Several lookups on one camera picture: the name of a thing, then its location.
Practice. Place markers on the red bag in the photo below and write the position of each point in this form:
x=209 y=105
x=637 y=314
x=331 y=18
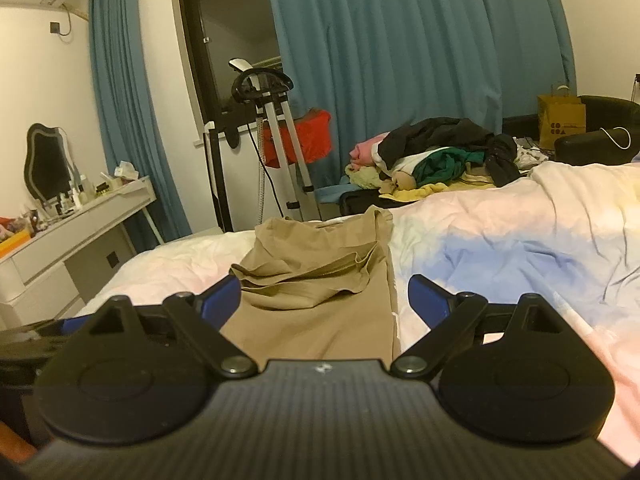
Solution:
x=310 y=140

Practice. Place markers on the white dresser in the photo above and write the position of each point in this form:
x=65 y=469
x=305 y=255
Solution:
x=60 y=255

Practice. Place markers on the orange box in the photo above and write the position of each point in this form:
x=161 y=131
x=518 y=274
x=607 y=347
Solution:
x=12 y=245

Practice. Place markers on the blue cloth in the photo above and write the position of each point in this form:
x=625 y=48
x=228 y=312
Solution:
x=330 y=194

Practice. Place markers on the pile of clothes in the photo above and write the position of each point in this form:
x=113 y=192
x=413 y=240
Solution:
x=440 y=150

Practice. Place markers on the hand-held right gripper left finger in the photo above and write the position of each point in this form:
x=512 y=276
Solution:
x=222 y=302

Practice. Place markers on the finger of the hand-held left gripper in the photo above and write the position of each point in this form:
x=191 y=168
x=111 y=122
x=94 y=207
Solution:
x=72 y=326

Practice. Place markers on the black dresser socket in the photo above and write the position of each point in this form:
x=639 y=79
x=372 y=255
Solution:
x=111 y=259

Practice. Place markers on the tissue box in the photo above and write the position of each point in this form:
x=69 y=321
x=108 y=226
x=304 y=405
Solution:
x=126 y=171

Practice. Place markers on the narrow blue curtain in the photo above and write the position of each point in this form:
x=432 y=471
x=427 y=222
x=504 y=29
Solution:
x=130 y=110

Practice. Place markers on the wide blue curtain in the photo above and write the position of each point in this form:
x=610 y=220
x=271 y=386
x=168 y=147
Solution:
x=425 y=50

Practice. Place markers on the black wall socket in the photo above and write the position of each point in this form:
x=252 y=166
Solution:
x=55 y=26

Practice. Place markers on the black armchair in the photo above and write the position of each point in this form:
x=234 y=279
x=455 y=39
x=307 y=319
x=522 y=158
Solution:
x=605 y=110

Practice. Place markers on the tan printed t-shirt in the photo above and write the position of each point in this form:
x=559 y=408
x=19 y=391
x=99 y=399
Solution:
x=310 y=290

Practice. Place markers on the person's left hand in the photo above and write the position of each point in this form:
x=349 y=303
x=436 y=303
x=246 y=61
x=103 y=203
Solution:
x=15 y=442

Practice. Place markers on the garment steamer stand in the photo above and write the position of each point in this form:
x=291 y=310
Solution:
x=290 y=150

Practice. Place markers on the wavy framed mirror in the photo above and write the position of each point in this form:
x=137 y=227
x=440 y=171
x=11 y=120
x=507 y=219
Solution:
x=47 y=160

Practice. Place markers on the pastel bed blanket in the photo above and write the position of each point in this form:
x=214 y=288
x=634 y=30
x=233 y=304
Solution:
x=500 y=240

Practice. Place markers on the dark window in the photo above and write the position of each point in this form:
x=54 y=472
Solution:
x=230 y=20

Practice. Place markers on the brown paper bag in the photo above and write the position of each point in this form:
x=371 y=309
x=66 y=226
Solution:
x=560 y=120

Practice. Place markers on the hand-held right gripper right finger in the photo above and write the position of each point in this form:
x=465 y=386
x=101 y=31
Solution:
x=427 y=302

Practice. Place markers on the group of cosmetic bottles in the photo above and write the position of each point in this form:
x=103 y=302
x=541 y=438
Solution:
x=70 y=197

